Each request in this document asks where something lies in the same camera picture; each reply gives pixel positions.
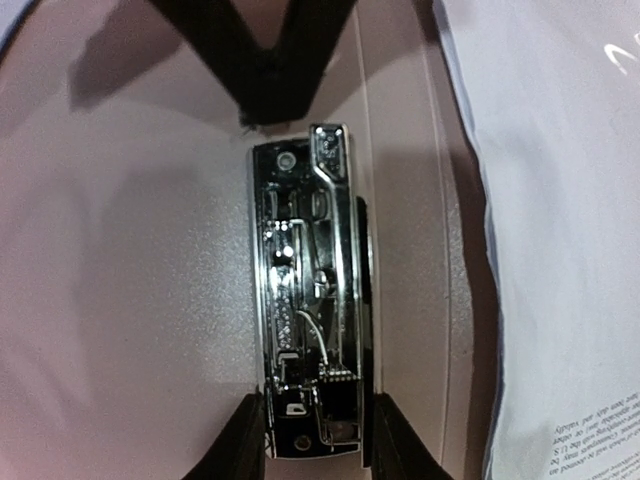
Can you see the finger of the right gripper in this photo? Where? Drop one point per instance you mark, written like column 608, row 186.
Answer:
column 307, row 40
column 222, row 39

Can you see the translucent brown folder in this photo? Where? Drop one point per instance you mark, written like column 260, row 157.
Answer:
column 127, row 318

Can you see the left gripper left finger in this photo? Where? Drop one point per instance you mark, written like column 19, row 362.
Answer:
column 238, row 452

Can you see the printed paper sheet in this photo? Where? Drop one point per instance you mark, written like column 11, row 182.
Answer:
column 549, row 97

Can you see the metal folder clip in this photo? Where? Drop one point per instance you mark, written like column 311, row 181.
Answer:
column 312, row 267

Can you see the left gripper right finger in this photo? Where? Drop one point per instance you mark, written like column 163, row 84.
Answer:
column 397, row 451

